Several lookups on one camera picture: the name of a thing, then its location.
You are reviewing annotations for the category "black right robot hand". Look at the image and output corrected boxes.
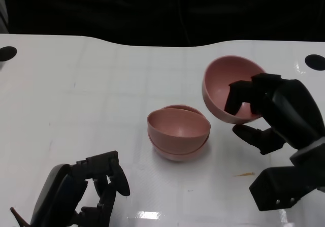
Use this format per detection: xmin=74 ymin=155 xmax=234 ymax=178
xmin=224 ymin=72 xmax=325 ymax=155

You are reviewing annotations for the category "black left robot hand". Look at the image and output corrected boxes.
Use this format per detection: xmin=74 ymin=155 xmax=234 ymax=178
xmin=29 ymin=150 xmax=131 ymax=227

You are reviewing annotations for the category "pink plastic bowl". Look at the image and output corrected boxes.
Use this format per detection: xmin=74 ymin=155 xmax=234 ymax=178
xmin=147 ymin=107 xmax=212 ymax=153
xmin=148 ymin=104 xmax=211 ymax=162
xmin=202 ymin=55 xmax=267 ymax=125

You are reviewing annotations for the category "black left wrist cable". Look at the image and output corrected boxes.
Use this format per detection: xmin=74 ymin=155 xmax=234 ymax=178
xmin=10 ymin=206 xmax=33 ymax=227

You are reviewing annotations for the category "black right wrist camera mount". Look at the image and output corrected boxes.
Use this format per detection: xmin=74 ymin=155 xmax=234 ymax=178
xmin=249 ymin=166 xmax=315 ymax=212

